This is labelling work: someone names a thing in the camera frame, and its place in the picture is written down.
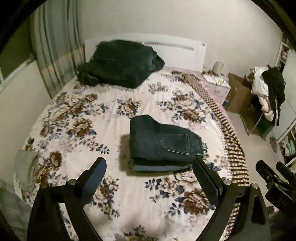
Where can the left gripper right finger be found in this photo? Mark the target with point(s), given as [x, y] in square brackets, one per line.
[252, 221]

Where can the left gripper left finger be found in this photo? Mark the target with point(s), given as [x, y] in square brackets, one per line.
[46, 222]

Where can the brown cardboard box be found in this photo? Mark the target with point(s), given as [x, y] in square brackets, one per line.
[239, 95]

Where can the cream table lamp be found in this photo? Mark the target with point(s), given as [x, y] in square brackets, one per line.
[217, 68]

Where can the folded light blue jeans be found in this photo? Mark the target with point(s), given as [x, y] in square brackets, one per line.
[158, 168]

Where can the white bed headboard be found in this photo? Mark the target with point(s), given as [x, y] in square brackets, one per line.
[175, 51]

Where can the dark green folded blanket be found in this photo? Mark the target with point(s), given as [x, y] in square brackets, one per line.
[121, 63]

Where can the checkered brown bed sheet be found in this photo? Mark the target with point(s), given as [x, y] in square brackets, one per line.
[234, 151]

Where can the chair with clothes pile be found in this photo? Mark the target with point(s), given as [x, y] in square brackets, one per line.
[267, 96]

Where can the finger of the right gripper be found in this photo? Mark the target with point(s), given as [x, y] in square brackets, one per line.
[287, 174]
[267, 173]

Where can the dark blue denim jeans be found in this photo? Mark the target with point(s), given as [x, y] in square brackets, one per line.
[153, 143]

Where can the grey striped curtain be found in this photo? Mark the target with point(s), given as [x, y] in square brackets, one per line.
[56, 43]

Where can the white bedside table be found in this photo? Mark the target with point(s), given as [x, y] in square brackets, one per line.
[217, 87]

